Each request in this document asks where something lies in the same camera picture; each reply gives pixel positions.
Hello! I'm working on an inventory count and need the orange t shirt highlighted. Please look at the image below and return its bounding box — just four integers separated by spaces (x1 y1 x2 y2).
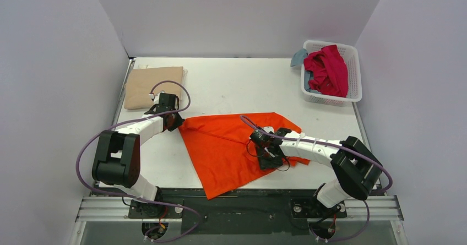
178 112 311 200

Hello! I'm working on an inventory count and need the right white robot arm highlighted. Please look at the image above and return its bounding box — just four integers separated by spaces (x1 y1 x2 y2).
249 127 383 217

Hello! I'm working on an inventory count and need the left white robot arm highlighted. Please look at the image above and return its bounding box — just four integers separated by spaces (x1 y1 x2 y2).
91 92 184 217

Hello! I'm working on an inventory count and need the folded beige t shirt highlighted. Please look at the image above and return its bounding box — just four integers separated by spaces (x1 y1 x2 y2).
123 67 184 110

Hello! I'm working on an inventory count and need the teal blue t shirt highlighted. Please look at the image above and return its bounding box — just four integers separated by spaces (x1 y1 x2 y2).
290 48 309 67

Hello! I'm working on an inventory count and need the crimson red t shirt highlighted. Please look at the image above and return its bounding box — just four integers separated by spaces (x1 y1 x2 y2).
303 45 349 97

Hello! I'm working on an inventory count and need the white plastic laundry basket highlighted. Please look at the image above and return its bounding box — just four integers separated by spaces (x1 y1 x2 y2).
300 40 362 106

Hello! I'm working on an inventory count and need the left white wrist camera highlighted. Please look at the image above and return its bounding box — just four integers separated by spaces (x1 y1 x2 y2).
149 91 165 104

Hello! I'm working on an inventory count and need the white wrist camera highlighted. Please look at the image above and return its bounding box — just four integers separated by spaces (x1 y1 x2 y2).
262 126 275 134
149 91 165 104

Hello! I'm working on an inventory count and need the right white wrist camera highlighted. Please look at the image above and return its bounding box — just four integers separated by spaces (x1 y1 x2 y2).
262 126 275 134

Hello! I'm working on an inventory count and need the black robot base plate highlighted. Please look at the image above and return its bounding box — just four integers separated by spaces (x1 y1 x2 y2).
127 187 384 237

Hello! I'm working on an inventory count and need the aluminium rail frame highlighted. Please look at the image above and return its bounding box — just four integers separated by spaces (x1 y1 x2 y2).
75 196 404 222

